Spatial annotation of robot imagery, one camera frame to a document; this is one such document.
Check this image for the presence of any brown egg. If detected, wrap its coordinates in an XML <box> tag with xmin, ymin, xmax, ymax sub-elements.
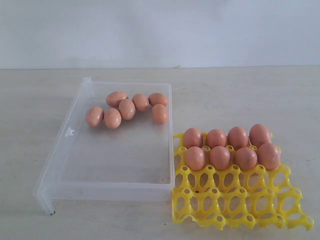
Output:
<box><xmin>106</xmin><ymin>91</ymin><xmax>129</xmax><ymax>108</ymax></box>
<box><xmin>118</xmin><ymin>99</ymin><xmax>136</xmax><ymax>120</ymax></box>
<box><xmin>132</xmin><ymin>93</ymin><xmax>150</xmax><ymax>112</ymax></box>
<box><xmin>233</xmin><ymin>147</ymin><xmax>258</xmax><ymax>171</ymax></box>
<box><xmin>152</xmin><ymin>103</ymin><xmax>169</xmax><ymax>125</ymax></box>
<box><xmin>227</xmin><ymin>126</ymin><xmax>249</xmax><ymax>150</ymax></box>
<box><xmin>183</xmin><ymin>127</ymin><xmax>204</xmax><ymax>148</ymax></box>
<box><xmin>257</xmin><ymin>142</ymin><xmax>281</xmax><ymax>171</ymax></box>
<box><xmin>184</xmin><ymin>146</ymin><xmax>206</xmax><ymax>171</ymax></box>
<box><xmin>209</xmin><ymin>146</ymin><xmax>231</xmax><ymax>171</ymax></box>
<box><xmin>249</xmin><ymin>123</ymin><xmax>272</xmax><ymax>148</ymax></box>
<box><xmin>205</xmin><ymin>128</ymin><xmax>227</xmax><ymax>149</ymax></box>
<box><xmin>85</xmin><ymin>106</ymin><xmax>104</xmax><ymax>127</ymax></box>
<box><xmin>103</xmin><ymin>108</ymin><xmax>122</xmax><ymax>129</ymax></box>

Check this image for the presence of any brown egg back right corner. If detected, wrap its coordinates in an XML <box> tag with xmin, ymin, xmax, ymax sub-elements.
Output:
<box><xmin>148</xmin><ymin>92</ymin><xmax>169</xmax><ymax>107</ymax></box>

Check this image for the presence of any clear plastic box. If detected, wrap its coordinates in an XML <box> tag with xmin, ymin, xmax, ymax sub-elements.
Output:
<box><xmin>33</xmin><ymin>77</ymin><xmax>175</xmax><ymax>215</ymax></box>

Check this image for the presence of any brown egg back top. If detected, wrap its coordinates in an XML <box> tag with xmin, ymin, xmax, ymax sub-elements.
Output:
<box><xmin>106</xmin><ymin>91</ymin><xmax>129</xmax><ymax>108</ymax></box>

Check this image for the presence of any yellow plastic egg tray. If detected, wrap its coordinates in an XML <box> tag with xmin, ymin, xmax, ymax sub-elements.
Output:
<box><xmin>171</xmin><ymin>142</ymin><xmax>314</xmax><ymax>230</ymax></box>

